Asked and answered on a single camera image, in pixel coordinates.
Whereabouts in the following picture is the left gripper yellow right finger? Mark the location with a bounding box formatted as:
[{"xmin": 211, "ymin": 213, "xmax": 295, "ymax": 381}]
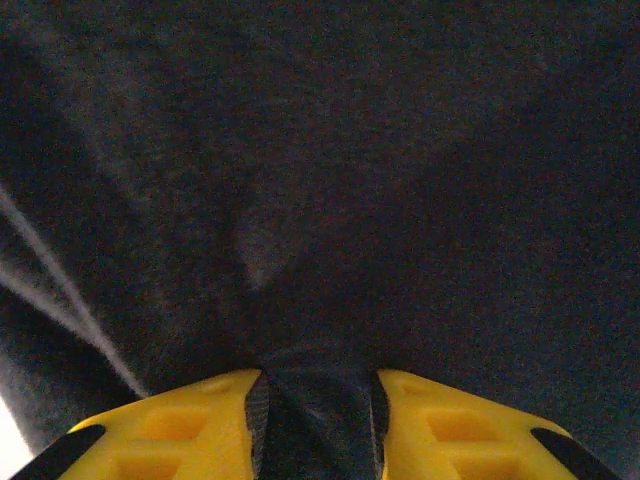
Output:
[{"xmin": 369, "ymin": 368, "xmax": 627, "ymax": 480}]

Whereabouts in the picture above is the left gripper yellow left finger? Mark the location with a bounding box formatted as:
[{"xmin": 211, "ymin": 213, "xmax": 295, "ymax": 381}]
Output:
[{"xmin": 14, "ymin": 368, "xmax": 274, "ymax": 480}]

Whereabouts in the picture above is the black t-shirt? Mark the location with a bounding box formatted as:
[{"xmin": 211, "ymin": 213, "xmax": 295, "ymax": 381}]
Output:
[{"xmin": 0, "ymin": 0, "xmax": 640, "ymax": 480}]

